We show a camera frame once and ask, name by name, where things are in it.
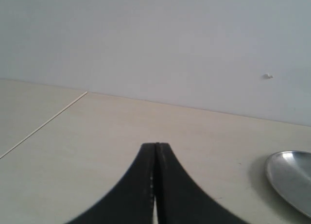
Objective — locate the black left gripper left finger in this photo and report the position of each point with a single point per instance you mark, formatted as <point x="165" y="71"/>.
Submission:
<point x="131" y="200"/>

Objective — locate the round steel plate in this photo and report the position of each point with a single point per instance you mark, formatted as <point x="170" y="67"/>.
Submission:
<point x="289" y="174"/>

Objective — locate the small white wall hook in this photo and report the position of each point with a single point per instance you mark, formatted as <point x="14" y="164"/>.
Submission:
<point x="267" y="76"/>

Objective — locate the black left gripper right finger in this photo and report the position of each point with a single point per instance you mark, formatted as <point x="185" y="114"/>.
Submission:
<point x="179" y="200"/>

